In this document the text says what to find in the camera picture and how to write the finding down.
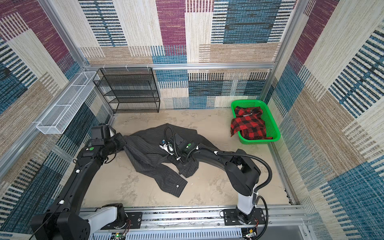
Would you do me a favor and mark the dark grey striped shirt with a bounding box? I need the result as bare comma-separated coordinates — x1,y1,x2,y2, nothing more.
123,124,216,198

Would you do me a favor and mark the green plastic basket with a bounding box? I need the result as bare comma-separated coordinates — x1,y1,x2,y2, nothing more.
231,99,281,145

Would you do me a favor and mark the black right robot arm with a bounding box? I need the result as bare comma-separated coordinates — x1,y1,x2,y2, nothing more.
170,134,273,225

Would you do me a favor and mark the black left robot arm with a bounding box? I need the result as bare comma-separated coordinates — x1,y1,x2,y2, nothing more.
30,125,128,240

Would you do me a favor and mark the red black plaid shirt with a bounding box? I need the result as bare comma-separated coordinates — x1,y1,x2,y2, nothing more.
230,106,272,140

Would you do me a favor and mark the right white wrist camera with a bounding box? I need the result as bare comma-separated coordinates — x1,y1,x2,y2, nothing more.
159,140,175,156

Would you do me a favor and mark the black wire shelf rack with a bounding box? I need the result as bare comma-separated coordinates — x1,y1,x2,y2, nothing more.
93,67,161,114

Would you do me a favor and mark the white wire mesh tray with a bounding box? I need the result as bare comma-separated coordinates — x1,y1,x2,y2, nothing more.
36,72,96,135

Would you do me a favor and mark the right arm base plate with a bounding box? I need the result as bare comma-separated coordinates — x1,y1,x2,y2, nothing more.
222,208,266,226

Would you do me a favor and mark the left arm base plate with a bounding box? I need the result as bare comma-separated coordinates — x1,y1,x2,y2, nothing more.
101,212,143,230

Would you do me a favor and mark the black corrugated cable conduit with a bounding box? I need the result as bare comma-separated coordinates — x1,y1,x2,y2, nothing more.
163,125,273,240

